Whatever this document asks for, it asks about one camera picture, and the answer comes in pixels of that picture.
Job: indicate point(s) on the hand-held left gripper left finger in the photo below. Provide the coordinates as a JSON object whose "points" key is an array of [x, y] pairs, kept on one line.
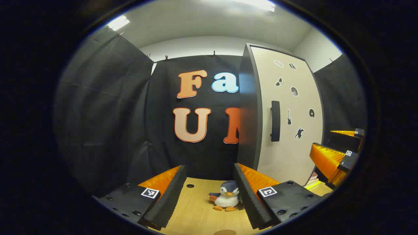
{"points": [[169, 199]]}

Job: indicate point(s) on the penguin plush toy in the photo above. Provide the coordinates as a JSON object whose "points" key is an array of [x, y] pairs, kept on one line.
{"points": [[225, 199]]}

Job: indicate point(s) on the white cabinet door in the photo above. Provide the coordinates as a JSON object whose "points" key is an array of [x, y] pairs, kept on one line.
{"points": [[294, 156]]}

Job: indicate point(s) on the grey cabinet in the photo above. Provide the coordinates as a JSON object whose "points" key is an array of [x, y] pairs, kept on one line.
{"points": [[249, 98]]}

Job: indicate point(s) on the yellow paper stack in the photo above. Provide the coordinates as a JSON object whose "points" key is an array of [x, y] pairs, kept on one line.
{"points": [[312, 184]]}

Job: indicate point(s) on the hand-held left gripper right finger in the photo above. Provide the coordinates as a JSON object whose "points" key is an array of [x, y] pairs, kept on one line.
{"points": [[248, 202]]}

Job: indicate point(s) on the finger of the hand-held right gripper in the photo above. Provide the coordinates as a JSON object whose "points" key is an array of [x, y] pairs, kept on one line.
{"points": [[343, 140], [326, 160]]}

